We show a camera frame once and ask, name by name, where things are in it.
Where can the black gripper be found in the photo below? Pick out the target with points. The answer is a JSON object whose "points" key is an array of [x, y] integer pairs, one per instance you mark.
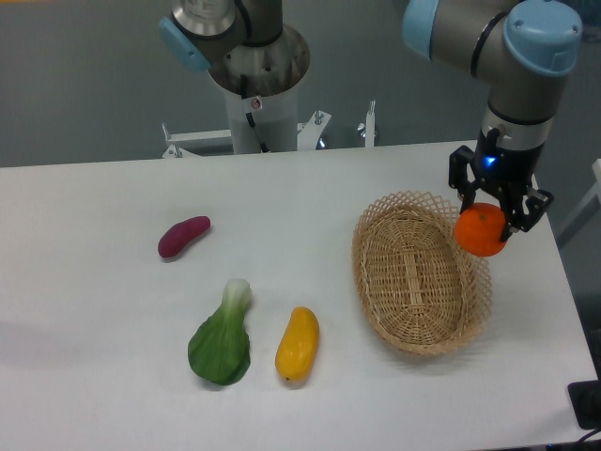
{"points": [[496, 167]]}

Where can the orange fruit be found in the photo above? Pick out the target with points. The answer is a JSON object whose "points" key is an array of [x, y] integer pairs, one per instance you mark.
{"points": [[478, 230]]}

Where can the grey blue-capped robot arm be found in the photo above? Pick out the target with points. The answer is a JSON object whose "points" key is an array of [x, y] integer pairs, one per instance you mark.
{"points": [[524, 51]]}

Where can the woven wicker basket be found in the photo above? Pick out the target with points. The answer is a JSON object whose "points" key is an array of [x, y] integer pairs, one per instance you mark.
{"points": [[419, 290]]}

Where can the black device at table edge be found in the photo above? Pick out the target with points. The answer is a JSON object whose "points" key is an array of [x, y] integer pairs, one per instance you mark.
{"points": [[585, 400]]}

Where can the yellow mango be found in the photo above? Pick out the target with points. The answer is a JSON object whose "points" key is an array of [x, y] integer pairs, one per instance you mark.
{"points": [[297, 350]]}

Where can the green bok choy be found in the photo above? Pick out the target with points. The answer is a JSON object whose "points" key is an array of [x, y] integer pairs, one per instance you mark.
{"points": [[219, 351]]}

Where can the purple sweet potato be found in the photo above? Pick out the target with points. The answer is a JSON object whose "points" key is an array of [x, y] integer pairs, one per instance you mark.
{"points": [[180, 235]]}

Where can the white frame at right edge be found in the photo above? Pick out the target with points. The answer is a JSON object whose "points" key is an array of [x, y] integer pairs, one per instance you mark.
{"points": [[587, 207]]}

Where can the white metal base frame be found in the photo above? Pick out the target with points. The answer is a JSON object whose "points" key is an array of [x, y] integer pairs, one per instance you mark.
{"points": [[310, 136]]}

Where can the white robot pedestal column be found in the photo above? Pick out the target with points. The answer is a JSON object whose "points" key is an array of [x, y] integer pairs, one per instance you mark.
{"points": [[263, 124]]}

